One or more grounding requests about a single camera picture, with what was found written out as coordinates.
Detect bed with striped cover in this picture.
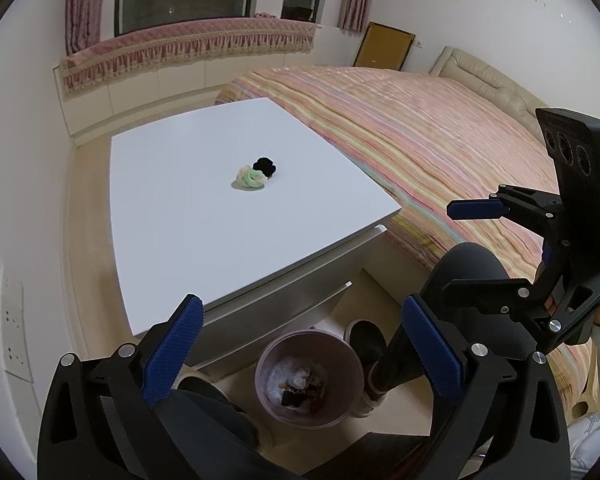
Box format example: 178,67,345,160
215,65,600,397

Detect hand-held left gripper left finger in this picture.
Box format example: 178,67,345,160
37,293,206,480

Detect green white scrunchie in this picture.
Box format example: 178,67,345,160
235,166,270,191

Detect person's leg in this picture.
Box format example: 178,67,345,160
155,385,306,480
361,242,539,419

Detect person's right leg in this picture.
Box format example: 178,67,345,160
361,242,539,419

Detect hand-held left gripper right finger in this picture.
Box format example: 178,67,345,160
401,294,572,480

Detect beige padded bed headboard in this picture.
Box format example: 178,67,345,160
429,46,581,144

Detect pink trash bin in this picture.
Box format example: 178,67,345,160
254,329,366,429

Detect dark slipper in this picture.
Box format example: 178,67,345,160
343,319,389,376

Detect white window seat cabinet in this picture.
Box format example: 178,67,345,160
53,42,312,147

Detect black fuzzy scrunchie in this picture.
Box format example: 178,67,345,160
252,156,279,180

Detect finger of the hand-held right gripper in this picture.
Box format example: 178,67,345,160
446,184,564,237
442,277,551,319

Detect white tissue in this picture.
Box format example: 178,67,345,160
275,357,311,386

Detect pink fringed window seat cushion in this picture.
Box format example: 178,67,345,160
59,14,321,97

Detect brown framed board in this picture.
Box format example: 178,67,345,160
352,21,415,71

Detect white drawer table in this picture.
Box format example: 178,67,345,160
109,97,402,379

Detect person's left leg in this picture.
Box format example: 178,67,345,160
155,385,306,480

